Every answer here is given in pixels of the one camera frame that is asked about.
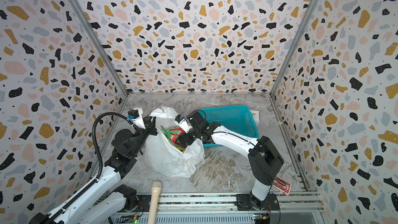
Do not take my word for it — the teal plastic basket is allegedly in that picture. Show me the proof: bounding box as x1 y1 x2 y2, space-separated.
195 105 259 154

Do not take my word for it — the beige wooden handle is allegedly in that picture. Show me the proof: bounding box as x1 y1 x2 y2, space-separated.
147 181 162 224

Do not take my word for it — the silver corner frame post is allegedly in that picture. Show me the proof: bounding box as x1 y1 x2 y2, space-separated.
67 0 129 97
270 0 319 97

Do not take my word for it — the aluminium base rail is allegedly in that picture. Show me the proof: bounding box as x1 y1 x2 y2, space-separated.
102 191 325 224

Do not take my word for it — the red dragon fruit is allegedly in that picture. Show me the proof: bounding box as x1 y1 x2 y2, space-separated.
161 126 185 152

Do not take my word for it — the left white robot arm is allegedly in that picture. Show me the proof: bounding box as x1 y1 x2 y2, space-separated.
29 116 157 224

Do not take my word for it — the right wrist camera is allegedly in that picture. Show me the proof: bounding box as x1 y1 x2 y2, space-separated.
174 115 192 133

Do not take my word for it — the white small box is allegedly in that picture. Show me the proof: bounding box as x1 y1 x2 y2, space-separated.
250 110 260 123

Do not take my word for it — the black corrugated cable hose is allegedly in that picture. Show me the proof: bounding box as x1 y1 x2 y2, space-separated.
92 111 133 179

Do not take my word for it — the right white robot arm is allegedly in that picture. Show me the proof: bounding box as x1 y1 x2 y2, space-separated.
174 111 284 210

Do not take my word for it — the silver corner frame post right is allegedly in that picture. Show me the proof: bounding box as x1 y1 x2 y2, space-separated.
270 0 319 97

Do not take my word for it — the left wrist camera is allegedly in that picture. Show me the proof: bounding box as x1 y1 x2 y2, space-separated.
127 107 146 130

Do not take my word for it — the white plastic bag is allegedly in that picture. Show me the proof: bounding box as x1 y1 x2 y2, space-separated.
144 106 205 178

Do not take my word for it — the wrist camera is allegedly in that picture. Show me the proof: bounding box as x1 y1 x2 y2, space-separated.
127 107 146 130
174 115 192 133

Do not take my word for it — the silver corner frame post left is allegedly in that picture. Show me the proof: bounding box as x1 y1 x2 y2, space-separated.
67 0 129 97

